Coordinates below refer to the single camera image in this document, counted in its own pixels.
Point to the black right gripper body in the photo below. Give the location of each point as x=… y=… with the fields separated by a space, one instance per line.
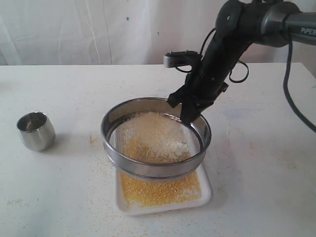
x=220 y=58

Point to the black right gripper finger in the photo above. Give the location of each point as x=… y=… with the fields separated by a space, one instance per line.
x=192 y=108
x=177 y=97

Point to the yellow and white grain mix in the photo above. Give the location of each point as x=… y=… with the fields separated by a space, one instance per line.
x=157 y=138

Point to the round steel mesh sieve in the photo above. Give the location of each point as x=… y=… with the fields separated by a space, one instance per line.
x=118 y=114

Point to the stainless steel cup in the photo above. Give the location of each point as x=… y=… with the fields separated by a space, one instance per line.
x=36 y=131

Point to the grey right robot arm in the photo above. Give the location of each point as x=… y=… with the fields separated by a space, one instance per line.
x=274 y=23

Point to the white square plastic tray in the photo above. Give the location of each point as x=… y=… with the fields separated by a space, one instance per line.
x=205 y=195

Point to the white curtain backdrop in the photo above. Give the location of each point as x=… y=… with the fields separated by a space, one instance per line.
x=101 y=32

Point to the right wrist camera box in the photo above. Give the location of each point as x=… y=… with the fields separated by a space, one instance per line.
x=179 y=59

